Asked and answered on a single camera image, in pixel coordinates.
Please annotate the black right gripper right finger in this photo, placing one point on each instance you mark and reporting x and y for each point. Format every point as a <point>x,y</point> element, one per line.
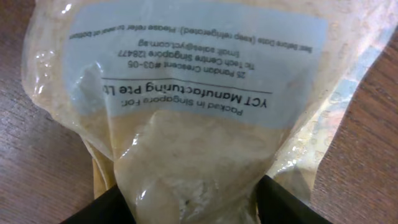
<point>278,206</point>

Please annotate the beige brown cookie pouch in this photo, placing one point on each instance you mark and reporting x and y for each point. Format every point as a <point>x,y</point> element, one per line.
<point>186,105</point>

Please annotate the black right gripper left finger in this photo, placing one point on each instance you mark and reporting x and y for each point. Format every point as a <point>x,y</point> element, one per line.
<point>109,208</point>

